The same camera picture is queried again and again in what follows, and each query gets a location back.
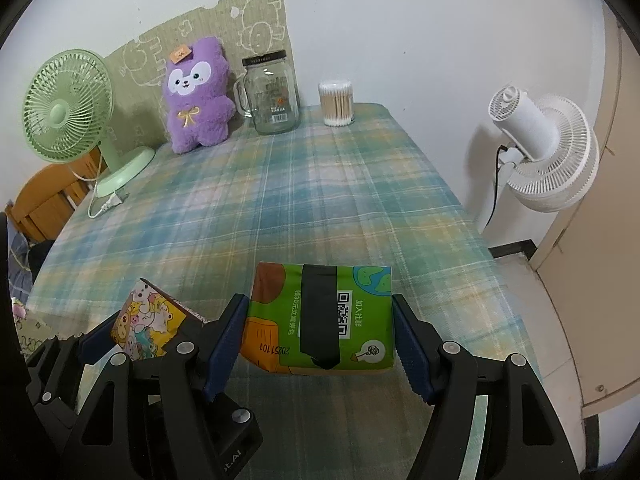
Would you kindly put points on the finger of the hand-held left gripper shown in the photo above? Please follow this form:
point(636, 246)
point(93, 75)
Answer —
point(240, 432)
point(92, 345)

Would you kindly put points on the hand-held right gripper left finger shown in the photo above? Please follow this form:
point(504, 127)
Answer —
point(225, 355)

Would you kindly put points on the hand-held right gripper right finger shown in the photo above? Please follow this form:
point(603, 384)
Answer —
point(412, 355)

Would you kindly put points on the cartoon print tissue pack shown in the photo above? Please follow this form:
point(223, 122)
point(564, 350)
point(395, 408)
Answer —
point(150, 325)

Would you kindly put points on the green tissue pack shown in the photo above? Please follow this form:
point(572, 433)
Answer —
point(280, 320)

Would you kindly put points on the yellow cartoon print cloth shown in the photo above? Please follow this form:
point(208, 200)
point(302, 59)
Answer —
point(32, 332)

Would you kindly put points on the blue checked cloth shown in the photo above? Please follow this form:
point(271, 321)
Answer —
point(20, 270)

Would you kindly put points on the wooden chair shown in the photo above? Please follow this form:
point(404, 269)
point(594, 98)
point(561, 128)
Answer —
point(45, 200)

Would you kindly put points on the plaid tablecloth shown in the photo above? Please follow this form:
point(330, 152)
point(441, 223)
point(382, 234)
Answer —
point(300, 200)

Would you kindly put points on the beige door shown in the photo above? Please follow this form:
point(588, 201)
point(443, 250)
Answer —
point(600, 260)

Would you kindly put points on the green desk fan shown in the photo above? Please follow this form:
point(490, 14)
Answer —
point(65, 110)

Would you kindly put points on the purple plush toy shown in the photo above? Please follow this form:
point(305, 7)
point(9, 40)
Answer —
point(197, 115)

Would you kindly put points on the white standing fan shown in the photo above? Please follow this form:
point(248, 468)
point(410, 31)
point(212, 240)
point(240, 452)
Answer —
point(545, 145)

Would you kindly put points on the glass jar with black lid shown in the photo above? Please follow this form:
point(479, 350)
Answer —
point(272, 100)

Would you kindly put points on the cotton swab container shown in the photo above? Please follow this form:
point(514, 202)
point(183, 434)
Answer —
point(337, 105)

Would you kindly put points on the green patterned board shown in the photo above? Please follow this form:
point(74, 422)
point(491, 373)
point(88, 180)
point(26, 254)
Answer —
point(145, 60)

